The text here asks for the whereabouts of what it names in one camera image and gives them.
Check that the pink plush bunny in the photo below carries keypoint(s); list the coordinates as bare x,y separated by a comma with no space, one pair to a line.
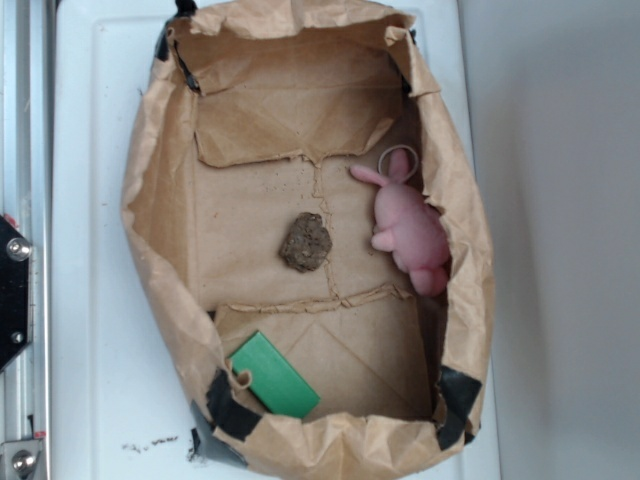
407,227

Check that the brown rock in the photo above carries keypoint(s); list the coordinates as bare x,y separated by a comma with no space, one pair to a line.
307,243

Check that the brown paper bag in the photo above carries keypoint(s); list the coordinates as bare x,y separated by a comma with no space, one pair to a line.
254,113

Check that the green rectangular block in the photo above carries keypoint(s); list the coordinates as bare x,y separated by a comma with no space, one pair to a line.
274,381

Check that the black mounting bracket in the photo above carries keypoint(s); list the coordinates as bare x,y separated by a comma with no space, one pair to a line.
15,291

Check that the aluminium frame rail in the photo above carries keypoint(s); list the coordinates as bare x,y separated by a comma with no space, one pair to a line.
26,27

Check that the silver corner bracket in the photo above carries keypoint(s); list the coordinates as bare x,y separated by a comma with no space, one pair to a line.
23,459

